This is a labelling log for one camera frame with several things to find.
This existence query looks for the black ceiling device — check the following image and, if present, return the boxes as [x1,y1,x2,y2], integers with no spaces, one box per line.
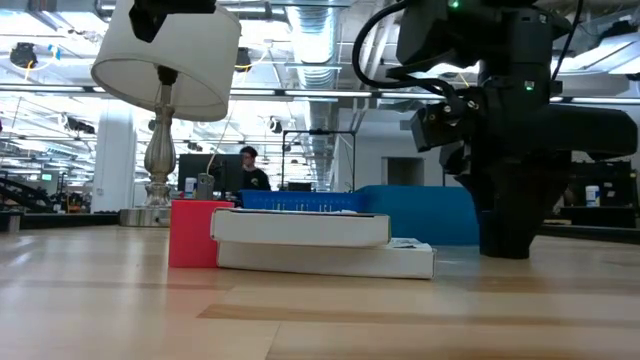
[9,42,39,69]

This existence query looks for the grey metal clamp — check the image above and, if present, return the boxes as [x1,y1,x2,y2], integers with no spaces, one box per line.
[196,172,216,201]

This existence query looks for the black equipment cabinet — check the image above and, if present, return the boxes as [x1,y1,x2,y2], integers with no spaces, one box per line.
[562,159,640,229]

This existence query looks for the white printed product box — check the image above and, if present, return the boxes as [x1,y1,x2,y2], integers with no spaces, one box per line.
[209,207,393,249]
[215,238,436,280]

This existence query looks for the white building column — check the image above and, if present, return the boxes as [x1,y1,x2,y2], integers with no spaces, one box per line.
[91,107,137,214]

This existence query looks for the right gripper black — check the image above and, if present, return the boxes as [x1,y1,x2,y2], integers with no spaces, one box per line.
[439,98,639,260]

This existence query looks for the black rectangular frame stand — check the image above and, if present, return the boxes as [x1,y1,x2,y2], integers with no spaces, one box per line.
[281,128,358,194]

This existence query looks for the red plastic block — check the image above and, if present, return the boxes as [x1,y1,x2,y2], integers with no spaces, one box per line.
[168,199,236,269]

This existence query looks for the person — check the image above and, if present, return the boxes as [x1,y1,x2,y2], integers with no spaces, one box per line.
[238,145,272,194]

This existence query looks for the large teal plastic bin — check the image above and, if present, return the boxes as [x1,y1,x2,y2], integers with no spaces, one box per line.
[355,184,482,247]

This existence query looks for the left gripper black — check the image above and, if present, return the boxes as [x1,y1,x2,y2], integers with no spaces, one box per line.
[128,0,217,44]

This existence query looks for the small blue plastic bin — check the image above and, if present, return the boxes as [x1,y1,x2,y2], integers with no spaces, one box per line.
[238,189,369,214]

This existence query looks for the black looped wrist cable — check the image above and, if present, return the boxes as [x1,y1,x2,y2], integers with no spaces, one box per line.
[351,0,457,99]

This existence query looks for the silver ribbed ventilation duct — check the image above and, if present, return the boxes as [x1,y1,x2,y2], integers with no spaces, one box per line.
[285,0,344,191]

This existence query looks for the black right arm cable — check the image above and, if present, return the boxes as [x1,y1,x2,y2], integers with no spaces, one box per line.
[549,0,586,82]

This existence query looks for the black computer monitor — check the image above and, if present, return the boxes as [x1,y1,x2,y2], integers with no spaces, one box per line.
[177,153,245,194]

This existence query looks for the table lamp white shade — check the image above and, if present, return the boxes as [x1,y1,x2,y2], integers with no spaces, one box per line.
[90,0,242,229]

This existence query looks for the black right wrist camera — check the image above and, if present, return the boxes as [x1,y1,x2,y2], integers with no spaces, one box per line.
[411,97,479,153]

